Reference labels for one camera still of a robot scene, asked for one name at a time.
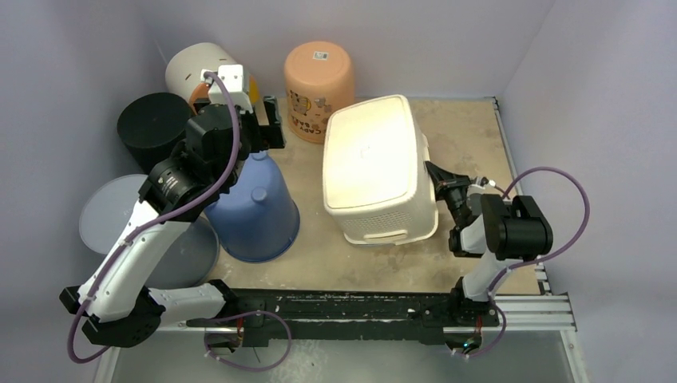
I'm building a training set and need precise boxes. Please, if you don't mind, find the black large bucket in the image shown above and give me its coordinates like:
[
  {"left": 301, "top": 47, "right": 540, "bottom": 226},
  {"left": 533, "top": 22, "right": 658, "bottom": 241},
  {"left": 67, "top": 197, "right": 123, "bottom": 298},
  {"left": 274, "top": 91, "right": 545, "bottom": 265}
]
[{"left": 117, "top": 93, "right": 195, "bottom": 174}]

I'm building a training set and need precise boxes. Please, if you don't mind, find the cream laundry basket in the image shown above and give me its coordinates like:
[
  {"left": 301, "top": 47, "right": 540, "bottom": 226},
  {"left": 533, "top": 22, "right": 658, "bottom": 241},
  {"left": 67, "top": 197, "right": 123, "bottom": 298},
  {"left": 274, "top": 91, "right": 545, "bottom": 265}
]
[{"left": 323, "top": 94, "right": 439, "bottom": 246}]

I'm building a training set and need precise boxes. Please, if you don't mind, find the orange bucket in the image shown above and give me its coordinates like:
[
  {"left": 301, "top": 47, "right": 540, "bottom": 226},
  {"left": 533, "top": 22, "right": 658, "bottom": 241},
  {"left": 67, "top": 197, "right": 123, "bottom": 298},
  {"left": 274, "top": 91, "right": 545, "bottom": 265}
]
[{"left": 283, "top": 41, "right": 355, "bottom": 144}]

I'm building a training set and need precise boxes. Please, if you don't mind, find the blue bucket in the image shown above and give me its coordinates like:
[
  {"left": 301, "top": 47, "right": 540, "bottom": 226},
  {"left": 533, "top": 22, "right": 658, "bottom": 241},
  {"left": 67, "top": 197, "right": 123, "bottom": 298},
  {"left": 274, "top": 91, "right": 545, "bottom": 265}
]
[{"left": 204, "top": 152, "right": 300, "bottom": 263}]

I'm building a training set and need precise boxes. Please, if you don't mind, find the grey lavender bucket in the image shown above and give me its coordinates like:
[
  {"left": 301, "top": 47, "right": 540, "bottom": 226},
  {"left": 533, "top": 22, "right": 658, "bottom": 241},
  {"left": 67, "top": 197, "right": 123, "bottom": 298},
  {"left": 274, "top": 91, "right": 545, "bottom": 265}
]
[{"left": 79, "top": 174, "right": 220, "bottom": 290}]

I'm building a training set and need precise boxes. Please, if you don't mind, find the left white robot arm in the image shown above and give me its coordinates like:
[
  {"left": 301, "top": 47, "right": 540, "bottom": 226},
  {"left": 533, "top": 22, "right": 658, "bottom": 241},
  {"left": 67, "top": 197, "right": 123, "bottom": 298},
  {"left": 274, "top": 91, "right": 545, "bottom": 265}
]
[{"left": 59, "top": 97, "right": 285, "bottom": 348}]

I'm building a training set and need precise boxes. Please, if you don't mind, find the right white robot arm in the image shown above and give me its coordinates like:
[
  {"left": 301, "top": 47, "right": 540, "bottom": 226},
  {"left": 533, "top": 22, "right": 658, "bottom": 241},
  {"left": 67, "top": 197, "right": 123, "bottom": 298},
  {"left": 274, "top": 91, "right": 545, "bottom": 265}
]
[{"left": 425, "top": 161, "right": 554, "bottom": 326}]

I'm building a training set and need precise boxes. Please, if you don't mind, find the white orange yellow drum toy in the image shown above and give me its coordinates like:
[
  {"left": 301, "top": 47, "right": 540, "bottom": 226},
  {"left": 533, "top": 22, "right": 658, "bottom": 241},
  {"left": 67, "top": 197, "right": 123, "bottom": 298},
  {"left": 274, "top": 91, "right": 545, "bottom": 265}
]
[{"left": 165, "top": 42, "right": 260, "bottom": 113}]

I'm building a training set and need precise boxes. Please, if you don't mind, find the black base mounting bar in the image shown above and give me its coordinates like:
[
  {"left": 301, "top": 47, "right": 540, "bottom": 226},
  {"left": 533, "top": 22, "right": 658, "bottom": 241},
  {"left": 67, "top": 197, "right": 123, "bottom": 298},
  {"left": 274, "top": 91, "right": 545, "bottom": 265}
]
[{"left": 186, "top": 282, "right": 499, "bottom": 347}]

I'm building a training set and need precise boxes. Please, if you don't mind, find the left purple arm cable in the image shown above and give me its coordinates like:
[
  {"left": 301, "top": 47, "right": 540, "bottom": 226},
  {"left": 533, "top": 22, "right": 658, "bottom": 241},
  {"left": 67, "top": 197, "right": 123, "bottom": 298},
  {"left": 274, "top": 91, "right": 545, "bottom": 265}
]
[{"left": 66, "top": 71, "right": 241, "bottom": 365}]

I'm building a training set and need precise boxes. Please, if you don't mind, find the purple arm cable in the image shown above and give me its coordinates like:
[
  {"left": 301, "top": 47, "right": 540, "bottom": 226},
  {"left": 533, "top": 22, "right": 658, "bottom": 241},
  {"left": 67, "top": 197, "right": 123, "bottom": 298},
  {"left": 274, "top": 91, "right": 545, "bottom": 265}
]
[
  {"left": 66, "top": 71, "right": 241, "bottom": 365},
  {"left": 486, "top": 167, "right": 592, "bottom": 297}
]

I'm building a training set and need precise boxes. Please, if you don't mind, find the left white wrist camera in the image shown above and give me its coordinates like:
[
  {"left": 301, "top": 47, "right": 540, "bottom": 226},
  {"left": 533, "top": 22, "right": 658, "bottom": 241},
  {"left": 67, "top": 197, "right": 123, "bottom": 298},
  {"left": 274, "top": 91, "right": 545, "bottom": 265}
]
[{"left": 200, "top": 64, "right": 254, "bottom": 113}]

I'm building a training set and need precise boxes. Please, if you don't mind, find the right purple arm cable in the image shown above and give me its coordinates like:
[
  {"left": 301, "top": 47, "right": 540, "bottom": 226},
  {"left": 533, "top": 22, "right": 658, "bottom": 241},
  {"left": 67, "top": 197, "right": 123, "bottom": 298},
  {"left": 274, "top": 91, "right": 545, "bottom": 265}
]
[{"left": 486, "top": 167, "right": 592, "bottom": 297}]

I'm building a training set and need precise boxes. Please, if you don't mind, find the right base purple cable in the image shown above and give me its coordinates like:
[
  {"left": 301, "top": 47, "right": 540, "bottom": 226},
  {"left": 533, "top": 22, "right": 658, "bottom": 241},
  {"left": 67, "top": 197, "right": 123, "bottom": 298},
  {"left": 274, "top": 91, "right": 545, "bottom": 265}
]
[{"left": 452, "top": 301, "right": 508, "bottom": 361}]

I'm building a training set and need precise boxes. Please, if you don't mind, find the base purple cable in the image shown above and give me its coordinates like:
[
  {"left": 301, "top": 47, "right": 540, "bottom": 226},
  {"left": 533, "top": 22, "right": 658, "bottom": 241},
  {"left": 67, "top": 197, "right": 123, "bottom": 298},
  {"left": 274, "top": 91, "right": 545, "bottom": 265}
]
[
  {"left": 203, "top": 309, "right": 294, "bottom": 372},
  {"left": 452, "top": 301, "right": 508, "bottom": 361}
]

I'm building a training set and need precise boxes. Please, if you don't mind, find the aluminium rail frame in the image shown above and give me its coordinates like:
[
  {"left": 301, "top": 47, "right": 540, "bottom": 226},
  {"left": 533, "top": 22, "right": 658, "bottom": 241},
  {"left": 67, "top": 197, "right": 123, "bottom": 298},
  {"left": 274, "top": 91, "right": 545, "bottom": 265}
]
[{"left": 93, "top": 97, "right": 591, "bottom": 383}]

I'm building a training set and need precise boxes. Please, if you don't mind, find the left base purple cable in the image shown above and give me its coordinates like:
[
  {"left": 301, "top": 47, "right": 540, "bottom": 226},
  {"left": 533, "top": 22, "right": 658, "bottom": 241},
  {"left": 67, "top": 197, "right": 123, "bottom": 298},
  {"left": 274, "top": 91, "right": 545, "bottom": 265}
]
[{"left": 203, "top": 309, "right": 294, "bottom": 372}]

